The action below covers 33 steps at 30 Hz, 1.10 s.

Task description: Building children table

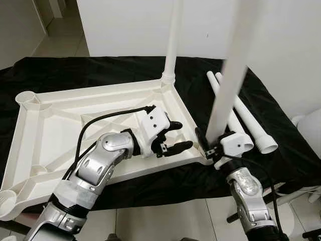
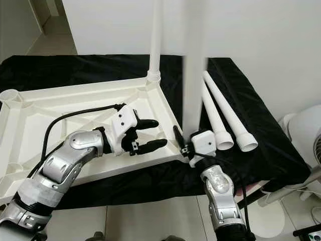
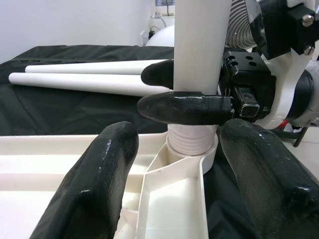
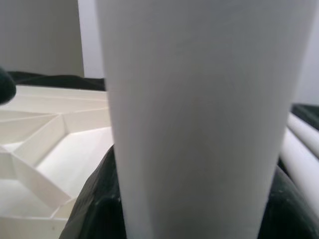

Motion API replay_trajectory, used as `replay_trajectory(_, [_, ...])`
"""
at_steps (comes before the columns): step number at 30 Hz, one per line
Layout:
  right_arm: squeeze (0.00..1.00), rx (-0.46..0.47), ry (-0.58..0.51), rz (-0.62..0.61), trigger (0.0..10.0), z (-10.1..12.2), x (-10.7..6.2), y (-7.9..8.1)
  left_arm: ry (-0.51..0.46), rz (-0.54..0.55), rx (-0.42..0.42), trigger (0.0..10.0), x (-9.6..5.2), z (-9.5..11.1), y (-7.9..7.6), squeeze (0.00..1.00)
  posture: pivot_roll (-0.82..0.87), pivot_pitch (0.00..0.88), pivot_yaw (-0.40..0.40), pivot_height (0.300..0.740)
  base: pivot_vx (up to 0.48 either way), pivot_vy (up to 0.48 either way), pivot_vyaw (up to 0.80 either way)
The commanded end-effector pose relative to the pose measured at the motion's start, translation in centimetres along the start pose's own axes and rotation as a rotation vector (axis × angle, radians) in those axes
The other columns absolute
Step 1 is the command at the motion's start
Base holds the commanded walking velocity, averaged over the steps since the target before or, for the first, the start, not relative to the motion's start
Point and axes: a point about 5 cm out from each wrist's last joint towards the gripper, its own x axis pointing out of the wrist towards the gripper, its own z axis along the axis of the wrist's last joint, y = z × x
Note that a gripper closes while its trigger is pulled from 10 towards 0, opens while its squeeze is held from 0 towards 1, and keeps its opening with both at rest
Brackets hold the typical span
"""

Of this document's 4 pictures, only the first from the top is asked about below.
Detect black metal stand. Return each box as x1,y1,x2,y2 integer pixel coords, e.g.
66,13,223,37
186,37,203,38
301,230,321,240

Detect black cloth cover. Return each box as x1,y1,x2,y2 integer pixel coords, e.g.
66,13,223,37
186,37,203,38
0,55,314,211

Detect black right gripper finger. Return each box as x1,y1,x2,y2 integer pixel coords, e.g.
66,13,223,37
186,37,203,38
195,127,209,151

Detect white plastic table leg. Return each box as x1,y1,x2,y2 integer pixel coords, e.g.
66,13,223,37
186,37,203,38
205,0,266,146
207,71,254,151
163,0,184,83
215,72,278,154

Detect white plastic table top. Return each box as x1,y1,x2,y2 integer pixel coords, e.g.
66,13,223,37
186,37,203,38
0,76,214,221

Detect black metal frame bar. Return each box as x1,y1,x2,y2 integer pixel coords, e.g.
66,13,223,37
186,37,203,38
227,188,281,224

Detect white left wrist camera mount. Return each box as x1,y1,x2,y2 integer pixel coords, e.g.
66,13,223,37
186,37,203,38
135,107,169,159

